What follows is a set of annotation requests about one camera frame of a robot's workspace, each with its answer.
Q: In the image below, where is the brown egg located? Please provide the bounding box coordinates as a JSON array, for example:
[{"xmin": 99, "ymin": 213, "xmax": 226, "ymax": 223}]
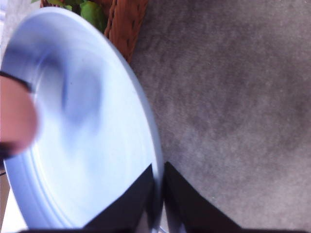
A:
[{"xmin": 0, "ymin": 72, "xmax": 38, "ymax": 158}]

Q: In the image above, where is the blue round plate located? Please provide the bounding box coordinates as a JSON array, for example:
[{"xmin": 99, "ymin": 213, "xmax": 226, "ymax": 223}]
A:
[{"xmin": 0, "ymin": 8, "xmax": 164, "ymax": 230}]

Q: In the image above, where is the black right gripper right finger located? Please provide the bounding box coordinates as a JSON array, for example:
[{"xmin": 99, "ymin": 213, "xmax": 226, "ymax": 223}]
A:
[{"xmin": 164, "ymin": 161, "xmax": 243, "ymax": 233}]

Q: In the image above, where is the green toy vegetable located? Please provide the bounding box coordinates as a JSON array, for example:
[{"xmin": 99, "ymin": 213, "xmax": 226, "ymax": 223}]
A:
[{"xmin": 80, "ymin": 1, "xmax": 104, "ymax": 32}]

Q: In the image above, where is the brown wicker basket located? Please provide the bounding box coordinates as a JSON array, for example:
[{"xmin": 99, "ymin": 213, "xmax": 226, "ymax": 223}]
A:
[{"xmin": 40, "ymin": 0, "xmax": 149, "ymax": 64}]

